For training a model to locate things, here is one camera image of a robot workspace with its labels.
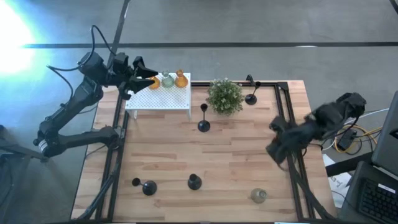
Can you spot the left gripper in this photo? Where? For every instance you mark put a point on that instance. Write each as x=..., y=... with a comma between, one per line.
x=119, y=74

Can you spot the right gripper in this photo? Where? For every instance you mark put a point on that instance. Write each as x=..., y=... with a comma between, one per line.
x=298, y=132

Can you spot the amber ribbed glass candle holder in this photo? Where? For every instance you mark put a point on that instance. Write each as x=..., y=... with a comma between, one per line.
x=181, y=81
x=155, y=83

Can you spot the clear ribbed glass candle holder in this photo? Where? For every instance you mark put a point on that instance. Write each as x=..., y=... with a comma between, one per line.
x=258, y=195
x=168, y=82

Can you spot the black metal candlestick holder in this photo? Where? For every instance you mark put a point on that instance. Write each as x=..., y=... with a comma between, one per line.
x=149, y=188
x=204, y=126
x=250, y=99

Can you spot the black cone weight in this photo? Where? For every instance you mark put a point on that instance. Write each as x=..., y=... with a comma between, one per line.
x=194, y=183

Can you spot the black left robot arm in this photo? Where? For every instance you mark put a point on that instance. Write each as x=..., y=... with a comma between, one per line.
x=74, y=99

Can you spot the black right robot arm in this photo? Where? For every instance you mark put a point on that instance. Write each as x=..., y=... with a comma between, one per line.
x=335, y=115

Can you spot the white perforated metal shelf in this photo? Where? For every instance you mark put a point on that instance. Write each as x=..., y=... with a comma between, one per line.
x=161, y=99

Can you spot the black power adapter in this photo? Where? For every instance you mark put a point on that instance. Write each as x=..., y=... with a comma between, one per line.
x=346, y=140

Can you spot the green potted plant black pot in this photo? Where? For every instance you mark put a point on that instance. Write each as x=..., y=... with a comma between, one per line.
x=224, y=97

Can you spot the white paper sheet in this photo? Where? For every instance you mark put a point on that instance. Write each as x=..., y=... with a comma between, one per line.
x=337, y=186

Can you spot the dark grey monitor back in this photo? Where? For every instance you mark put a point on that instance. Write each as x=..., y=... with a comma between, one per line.
x=387, y=140

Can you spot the black computer keyboard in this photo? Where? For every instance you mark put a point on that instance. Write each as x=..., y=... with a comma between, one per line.
x=377, y=199

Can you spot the black metal table frame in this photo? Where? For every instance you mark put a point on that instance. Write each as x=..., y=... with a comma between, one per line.
x=199, y=84

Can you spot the black frame clamp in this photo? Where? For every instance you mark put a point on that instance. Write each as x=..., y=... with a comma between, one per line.
x=249, y=78

